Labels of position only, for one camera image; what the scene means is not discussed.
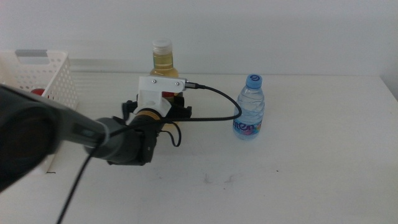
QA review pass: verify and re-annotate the yellow tea bottle red label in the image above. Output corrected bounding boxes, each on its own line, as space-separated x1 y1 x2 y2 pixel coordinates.
149 38 184 131

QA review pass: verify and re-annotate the clear water bottle blue cap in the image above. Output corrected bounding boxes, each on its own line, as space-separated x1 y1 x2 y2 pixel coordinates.
232 73 266 140

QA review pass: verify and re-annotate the white perforated plastic basket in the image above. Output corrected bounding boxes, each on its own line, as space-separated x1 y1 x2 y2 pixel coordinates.
0 49 79 174

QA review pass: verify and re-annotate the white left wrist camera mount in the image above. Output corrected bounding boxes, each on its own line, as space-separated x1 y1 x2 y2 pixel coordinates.
132 76 187 118

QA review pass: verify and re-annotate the thin black cable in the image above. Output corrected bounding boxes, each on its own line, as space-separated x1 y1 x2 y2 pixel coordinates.
157 121 182 147

